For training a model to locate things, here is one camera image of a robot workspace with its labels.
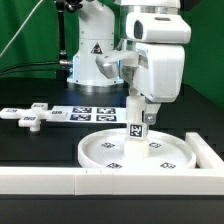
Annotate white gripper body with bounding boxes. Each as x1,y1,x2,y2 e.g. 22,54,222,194
120,12,191,102

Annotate white round table top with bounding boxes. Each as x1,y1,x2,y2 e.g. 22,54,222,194
78,128,196,170

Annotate black cables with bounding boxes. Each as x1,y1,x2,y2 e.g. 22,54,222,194
0,59,73,76

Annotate grey diagonal cable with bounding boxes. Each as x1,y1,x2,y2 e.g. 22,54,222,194
0,0,44,58

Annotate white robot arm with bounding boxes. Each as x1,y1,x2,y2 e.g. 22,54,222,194
68,0,191,125

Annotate white L-shaped obstacle fence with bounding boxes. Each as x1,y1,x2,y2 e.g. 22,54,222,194
0,132,224,195

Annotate white marker sheet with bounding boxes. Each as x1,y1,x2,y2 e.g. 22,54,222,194
52,106,126,124

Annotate black camera stand pole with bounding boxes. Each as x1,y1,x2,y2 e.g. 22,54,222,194
53,0,83,62

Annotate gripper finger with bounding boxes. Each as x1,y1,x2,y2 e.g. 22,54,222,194
144,103,161,125

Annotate white cross-shaped table base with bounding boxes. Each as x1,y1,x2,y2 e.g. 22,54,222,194
0,103,67,132

